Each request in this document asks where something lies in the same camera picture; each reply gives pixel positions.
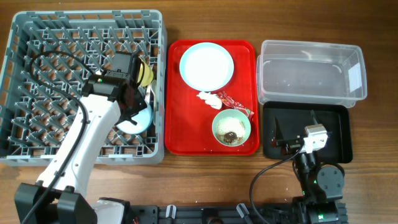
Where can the white plastic fork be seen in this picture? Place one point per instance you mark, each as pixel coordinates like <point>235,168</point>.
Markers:
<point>148,93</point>

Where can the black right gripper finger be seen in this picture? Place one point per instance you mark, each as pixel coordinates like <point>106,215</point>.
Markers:
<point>314,118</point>
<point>277,130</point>

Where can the green bowl with rice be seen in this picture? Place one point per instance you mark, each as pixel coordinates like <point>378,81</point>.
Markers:
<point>231,128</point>

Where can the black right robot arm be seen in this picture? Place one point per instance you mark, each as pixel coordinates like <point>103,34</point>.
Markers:
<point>321,182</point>

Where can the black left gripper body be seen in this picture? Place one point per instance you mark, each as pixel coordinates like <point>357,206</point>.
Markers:
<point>138,104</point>

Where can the grey dishwasher rack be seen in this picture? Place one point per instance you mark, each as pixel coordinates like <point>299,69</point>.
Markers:
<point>48,51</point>

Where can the black plastic tray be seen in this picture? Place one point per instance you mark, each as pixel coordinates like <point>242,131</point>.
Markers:
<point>294,117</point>

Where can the red plastic tray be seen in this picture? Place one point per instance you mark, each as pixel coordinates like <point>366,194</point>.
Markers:
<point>188,119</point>

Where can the red snack wrapper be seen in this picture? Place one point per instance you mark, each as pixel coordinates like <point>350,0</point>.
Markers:
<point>231,103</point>

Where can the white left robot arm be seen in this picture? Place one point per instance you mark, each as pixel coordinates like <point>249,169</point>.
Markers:
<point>58,196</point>

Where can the light blue plate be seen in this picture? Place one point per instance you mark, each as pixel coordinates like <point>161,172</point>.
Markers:
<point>206,66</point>

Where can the light blue bowl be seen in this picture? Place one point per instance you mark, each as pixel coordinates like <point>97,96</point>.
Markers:
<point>138,118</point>

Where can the white napkin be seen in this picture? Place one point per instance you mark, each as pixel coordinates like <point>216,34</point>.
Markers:
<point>210,99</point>

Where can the yellow plastic cup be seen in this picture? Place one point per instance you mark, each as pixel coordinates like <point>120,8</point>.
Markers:
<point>145,75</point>

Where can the white plastic spoon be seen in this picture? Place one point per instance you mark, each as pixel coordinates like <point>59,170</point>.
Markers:
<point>155,101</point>

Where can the clear plastic bin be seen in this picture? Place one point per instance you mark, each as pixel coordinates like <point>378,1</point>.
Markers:
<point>311,72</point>

